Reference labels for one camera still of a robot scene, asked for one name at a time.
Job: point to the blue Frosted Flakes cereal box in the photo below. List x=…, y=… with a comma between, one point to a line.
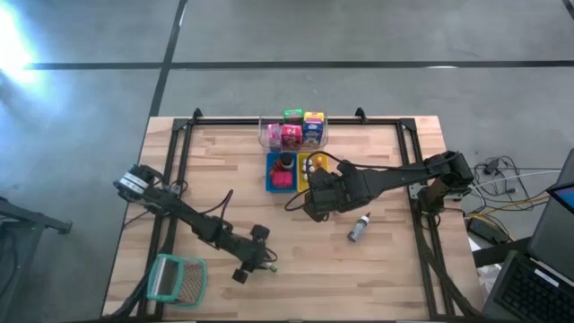
x=313, y=133

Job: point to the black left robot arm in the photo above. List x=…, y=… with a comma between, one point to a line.
x=197, y=224

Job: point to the garlic powder jar black lid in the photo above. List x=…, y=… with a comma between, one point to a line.
x=287, y=160

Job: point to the black power brick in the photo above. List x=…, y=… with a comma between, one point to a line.
x=484, y=229

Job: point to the grey laptop blue screen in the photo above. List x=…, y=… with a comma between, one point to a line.
x=556, y=233

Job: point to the blue plastic basket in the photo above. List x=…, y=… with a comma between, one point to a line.
x=267, y=181

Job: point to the pink cereal box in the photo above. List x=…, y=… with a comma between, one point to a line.
x=274, y=136

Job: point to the grey metal base plate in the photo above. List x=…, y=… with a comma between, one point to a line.
x=413, y=193

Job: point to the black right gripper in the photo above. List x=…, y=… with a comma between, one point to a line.
x=341, y=190

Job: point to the yellow plastic basket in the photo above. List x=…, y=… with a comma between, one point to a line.
x=300, y=185

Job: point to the black metal table frame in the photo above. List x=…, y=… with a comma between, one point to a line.
x=224, y=121

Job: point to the red Froot Loops cereal box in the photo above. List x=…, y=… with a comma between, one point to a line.
x=291, y=137

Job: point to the red-lidded patterned paprika tin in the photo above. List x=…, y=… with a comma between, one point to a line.
x=282, y=180

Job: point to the black metal stand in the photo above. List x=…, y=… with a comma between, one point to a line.
x=31, y=220

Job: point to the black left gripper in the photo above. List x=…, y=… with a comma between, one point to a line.
x=251, y=255

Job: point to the green cereal box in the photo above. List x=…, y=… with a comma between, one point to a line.
x=293, y=116

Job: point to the white paper sheet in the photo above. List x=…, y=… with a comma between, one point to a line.
x=488, y=276

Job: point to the black laptop keyboard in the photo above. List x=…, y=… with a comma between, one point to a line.
x=529, y=296

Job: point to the clear plastic bin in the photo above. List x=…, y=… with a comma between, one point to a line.
x=263, y=143

